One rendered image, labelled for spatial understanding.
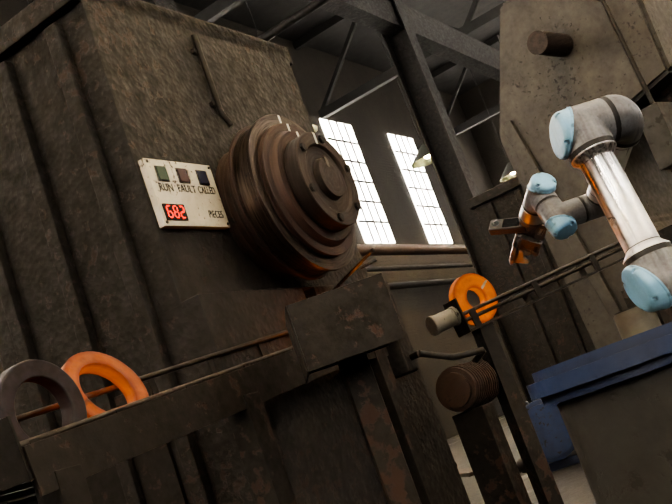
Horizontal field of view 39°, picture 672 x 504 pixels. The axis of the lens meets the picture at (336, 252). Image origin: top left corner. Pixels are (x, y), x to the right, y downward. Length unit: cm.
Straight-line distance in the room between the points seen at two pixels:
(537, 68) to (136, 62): 308
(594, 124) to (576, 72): 281
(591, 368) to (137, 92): 157
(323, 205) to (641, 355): 137
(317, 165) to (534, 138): 284
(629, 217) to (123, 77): 129
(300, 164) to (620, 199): 81
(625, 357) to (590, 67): 391
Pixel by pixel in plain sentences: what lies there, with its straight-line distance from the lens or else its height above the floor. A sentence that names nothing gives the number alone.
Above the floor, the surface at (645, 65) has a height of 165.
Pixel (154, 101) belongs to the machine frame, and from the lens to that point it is 258.
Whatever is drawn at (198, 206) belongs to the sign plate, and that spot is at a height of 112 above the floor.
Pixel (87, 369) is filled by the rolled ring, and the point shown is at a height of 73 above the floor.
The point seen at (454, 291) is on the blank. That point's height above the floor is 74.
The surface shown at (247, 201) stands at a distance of 249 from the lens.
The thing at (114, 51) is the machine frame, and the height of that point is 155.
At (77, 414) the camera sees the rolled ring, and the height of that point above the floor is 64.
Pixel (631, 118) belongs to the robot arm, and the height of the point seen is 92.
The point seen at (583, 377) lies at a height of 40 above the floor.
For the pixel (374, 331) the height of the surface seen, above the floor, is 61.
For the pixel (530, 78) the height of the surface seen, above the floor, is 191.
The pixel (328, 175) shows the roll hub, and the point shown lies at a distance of 260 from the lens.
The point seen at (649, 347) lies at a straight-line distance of 131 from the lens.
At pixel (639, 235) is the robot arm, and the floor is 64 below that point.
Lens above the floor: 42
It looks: 11 degrees up
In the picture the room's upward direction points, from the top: 20 degrees counter-clockwise
